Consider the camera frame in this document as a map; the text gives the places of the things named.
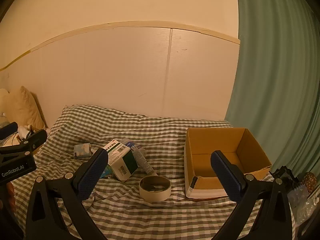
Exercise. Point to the beige pillow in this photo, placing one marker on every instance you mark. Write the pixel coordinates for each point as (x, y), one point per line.
(22, 107)

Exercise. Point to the large cardboard box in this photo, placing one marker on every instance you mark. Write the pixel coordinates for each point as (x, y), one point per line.
(252, 150)

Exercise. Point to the green curtain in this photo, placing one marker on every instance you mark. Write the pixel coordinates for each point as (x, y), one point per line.
(275, 80)

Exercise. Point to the person's left hand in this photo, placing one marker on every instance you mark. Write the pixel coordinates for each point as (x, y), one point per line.
(12, 192)

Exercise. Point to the beige tape roll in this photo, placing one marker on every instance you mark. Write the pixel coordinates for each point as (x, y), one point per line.
(155, 195)

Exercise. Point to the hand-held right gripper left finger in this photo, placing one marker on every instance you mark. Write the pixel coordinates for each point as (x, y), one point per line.
(93, 175)

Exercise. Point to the clear plastic bag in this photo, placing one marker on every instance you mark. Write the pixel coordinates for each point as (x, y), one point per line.
(300, 202)

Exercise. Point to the grey checkered blanket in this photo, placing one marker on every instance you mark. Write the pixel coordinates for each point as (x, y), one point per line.
(162, 135)

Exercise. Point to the pale blue packet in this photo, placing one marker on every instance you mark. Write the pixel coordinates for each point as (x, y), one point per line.
(108, 171)

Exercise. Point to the brown textured object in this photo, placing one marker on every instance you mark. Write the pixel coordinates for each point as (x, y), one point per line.
(308, 181)

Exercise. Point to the crumpled white tissue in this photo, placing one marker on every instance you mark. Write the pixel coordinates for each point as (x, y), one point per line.
(23, 130)

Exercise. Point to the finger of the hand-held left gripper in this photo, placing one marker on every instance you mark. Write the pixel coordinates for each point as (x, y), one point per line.
(8, 129)
(35, 138)

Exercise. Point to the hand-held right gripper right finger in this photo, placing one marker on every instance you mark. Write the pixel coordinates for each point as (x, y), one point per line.
(225, 175)

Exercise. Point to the green and white medicine box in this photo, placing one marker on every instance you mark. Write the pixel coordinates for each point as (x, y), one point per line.
(120, 158)

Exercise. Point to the small cardboard box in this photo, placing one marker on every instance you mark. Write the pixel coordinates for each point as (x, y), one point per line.
(38, 149)

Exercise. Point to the small tissue pack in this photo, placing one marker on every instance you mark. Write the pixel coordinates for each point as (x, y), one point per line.
(82, 150)

